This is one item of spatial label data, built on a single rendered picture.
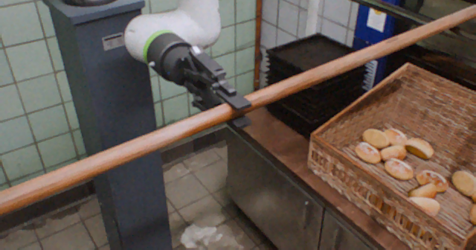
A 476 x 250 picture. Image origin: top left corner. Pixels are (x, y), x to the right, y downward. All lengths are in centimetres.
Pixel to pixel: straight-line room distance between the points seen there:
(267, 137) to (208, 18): 77
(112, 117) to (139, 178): 27
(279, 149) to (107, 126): 64
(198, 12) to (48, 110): 118
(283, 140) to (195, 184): 80
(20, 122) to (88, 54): 91
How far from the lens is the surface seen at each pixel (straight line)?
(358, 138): 170
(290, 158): 160
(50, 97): 204
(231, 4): 226
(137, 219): 161
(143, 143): 68
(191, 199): 227
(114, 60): 124
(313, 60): 166
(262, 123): 176
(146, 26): 98
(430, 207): 144
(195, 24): 103
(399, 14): 127
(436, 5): 169
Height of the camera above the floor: 160
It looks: 35 degrees down
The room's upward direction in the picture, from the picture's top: straight up
